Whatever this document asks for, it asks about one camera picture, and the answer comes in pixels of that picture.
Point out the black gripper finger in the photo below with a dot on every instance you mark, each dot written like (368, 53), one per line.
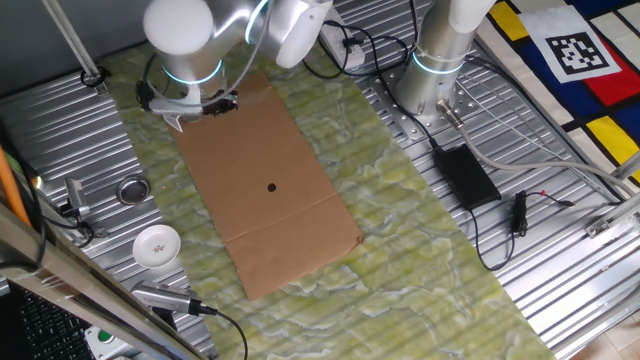
(218, 112)
(232, 109)

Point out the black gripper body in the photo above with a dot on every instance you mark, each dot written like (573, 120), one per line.
(220, 100)

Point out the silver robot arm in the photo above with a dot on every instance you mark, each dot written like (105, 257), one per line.
(180, 25)

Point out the brown cardboard sheet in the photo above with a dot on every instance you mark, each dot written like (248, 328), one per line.
(260, 165)

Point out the steel bowl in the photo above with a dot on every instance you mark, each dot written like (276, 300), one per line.
(133, 190)

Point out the white power strip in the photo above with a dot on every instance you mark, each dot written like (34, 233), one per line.
(352, 60)

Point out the white floral porcelain dish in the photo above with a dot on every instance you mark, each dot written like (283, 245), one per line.
(156, 246)

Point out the aluminium profile pole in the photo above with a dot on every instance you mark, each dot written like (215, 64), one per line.
(70, 37)

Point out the green marble pattern mat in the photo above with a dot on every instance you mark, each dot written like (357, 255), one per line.
(400, 250)

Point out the orange pole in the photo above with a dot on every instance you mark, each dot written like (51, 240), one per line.
(10, 190)

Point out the black power adapter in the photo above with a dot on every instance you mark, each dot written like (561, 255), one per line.
(467, 177)

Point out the grey box green button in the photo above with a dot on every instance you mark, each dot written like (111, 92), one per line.
(105, 345)

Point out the black keyboard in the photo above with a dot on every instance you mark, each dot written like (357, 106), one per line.
(50, 335)

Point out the black bundled adapter lead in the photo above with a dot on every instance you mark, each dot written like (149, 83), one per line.
(520, 215)

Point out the white fiducial tag paper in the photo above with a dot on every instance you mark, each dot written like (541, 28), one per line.
(545, 25)

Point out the colourful block pattern cloth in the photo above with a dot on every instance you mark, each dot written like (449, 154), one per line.
(565, 97)

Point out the small silver camera on mount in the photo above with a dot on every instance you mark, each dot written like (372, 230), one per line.
(75, 192)

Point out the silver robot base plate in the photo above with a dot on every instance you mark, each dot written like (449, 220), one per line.
(407, 127)

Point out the silver ribbed camera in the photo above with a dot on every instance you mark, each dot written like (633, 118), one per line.
(160, 297)

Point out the aluminium frame beam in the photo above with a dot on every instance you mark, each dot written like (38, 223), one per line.
(75, 285)

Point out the aluminium corner bracket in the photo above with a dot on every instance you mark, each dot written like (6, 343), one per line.
(612, 217)

